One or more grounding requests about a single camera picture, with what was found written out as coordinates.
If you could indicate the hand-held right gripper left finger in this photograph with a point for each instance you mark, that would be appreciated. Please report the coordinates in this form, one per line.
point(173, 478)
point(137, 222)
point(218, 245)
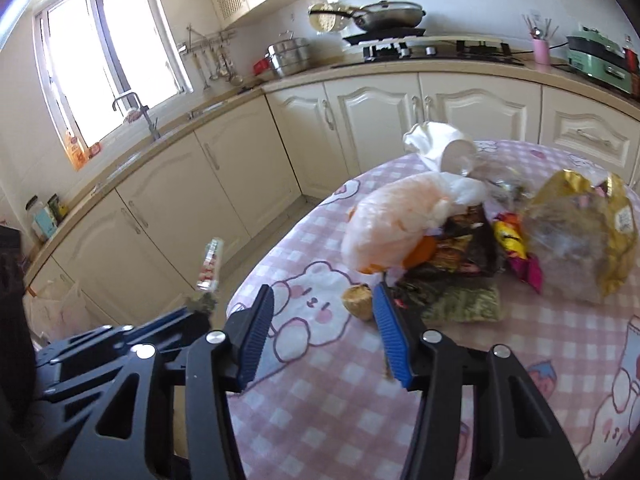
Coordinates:
point(255, 330)

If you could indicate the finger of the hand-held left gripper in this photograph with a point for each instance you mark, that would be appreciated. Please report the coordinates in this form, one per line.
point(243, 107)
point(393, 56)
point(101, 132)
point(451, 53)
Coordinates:
point(150, 327)

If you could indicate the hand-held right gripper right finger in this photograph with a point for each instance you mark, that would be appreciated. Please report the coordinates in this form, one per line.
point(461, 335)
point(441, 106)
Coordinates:
point(392, 340)

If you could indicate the gold foil wrapper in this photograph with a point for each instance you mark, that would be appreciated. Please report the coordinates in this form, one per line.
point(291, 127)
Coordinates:
point(357, 302)

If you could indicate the clear red-print candy wrapper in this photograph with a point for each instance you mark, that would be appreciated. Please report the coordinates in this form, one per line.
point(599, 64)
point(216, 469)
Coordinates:
point(210, 265)

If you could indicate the dark snack packet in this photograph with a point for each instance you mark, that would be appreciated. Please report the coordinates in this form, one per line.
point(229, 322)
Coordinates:
point(460, 250)

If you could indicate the green snack packet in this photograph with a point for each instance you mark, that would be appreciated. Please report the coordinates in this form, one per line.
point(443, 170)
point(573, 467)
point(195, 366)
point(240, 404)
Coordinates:
point(470, 305)

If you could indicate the orange peel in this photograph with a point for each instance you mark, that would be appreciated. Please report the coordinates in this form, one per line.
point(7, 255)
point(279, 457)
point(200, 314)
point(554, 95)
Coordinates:
point(420, 252)

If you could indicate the clear jar with blue label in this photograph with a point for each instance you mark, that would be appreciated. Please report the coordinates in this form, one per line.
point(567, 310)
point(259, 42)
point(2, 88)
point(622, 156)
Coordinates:
point(39, 220)

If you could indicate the pink checkered bunny tablecloth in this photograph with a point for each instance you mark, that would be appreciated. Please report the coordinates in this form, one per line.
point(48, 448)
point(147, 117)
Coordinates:
point(325, 410)

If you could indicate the dark glass jar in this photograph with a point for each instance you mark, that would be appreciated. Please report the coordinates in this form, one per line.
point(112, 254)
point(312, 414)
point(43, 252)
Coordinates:
point(57, 209)

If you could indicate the white and orange plastic bag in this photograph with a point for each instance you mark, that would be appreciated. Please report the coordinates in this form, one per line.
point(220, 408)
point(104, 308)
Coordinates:
point(390, 215)

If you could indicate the magenta candy wrapper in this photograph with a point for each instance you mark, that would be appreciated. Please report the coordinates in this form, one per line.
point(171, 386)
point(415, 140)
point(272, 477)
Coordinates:
point(527, 272)

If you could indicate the yellow candy wrapper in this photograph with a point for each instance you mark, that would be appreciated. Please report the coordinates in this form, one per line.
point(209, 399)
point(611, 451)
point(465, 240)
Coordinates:
point(510, 235)

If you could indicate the cream kitchen base cabinets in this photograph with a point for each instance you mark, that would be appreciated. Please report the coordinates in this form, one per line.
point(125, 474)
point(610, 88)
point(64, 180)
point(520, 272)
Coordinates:
point(240, 170)

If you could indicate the orange packet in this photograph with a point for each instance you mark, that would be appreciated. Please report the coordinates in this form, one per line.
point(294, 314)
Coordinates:
point(77, 152)

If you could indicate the white paper cup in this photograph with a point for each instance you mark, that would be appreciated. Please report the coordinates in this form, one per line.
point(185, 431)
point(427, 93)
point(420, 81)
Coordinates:
point(457, 155)

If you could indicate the gold and clear plastic bag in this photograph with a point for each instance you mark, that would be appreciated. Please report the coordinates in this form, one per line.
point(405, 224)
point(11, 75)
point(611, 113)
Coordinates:
point(565, 240)

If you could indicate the metal sink faucet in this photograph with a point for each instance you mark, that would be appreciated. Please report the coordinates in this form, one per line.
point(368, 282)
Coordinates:
point(147, 117)

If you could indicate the red container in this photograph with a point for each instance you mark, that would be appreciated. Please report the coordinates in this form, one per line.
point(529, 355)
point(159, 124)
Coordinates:
point(261, 66)

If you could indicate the stainless steel pot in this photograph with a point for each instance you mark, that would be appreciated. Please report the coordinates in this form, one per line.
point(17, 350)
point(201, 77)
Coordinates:
point(287, 55)

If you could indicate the black gas stove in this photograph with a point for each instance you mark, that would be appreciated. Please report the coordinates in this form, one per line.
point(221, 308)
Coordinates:
point(450, 52)

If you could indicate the kitchen window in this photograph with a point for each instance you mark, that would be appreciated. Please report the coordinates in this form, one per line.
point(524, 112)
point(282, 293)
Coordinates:
point(125, 35)

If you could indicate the black induction cooker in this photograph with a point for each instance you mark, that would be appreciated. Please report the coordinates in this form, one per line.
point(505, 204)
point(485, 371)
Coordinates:
point(385, 36)

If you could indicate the round bamboo strainer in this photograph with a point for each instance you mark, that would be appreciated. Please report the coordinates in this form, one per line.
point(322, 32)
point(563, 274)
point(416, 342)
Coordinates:
point(325, 17)

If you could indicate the grey frying pan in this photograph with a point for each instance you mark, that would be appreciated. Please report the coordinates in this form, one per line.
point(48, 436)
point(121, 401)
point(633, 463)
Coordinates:
point(390, 15)

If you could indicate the pink utensil holder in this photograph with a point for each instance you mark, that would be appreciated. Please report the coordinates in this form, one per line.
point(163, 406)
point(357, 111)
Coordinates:
point(541, 50)

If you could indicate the green electric cooker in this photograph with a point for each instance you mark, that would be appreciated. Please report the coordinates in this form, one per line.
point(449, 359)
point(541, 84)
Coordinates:
point(597, 57)

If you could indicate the red bottle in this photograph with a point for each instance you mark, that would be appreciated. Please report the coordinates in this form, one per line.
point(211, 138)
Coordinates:
point(632, 67)

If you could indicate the wall rail with utensils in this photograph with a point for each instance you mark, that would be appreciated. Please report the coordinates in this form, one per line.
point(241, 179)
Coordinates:
point(215, 55)

